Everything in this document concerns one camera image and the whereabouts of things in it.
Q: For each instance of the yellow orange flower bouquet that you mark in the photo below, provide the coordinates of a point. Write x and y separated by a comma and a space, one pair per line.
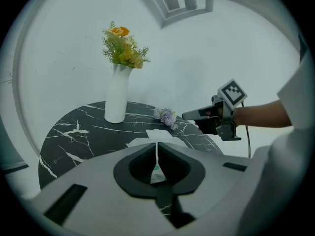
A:
124, 48

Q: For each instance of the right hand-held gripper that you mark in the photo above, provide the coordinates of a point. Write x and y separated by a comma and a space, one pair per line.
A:
230, 96

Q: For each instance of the white ceramic vase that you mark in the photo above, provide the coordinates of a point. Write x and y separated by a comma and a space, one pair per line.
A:
116, 99

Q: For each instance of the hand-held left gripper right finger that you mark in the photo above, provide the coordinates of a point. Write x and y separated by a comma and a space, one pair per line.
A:
183, 171

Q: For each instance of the person's right forearm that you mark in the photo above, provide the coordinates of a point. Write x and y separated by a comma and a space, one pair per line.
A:
263, 114

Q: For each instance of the purple flower sprig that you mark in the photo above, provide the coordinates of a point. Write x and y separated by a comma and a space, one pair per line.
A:
166, 116

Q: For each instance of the white window frame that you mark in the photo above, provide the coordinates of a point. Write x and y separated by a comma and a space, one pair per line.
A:
182, 6

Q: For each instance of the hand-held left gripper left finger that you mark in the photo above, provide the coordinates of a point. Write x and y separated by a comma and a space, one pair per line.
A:
137, 167

